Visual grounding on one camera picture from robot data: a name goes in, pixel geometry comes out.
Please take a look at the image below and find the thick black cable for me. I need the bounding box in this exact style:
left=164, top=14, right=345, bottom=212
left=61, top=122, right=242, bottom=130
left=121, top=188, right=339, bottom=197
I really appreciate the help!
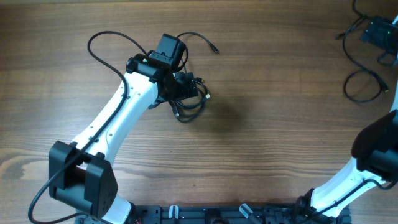
left=167, top=77, right=211, bottom=124

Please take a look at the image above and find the thin black cable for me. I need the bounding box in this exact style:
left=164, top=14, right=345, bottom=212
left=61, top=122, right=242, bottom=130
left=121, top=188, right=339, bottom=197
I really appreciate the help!
left=176, top=31, right=220, bottom=74

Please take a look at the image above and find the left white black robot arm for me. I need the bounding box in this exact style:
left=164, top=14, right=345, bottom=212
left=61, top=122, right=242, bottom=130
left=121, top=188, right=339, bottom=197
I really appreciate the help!
left=45, top=34, right=208, bottom=223

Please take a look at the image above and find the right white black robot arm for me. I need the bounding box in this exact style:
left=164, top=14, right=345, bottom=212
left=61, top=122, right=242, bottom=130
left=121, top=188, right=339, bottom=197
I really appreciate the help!
left=290, top=12, right=397, bottom=223

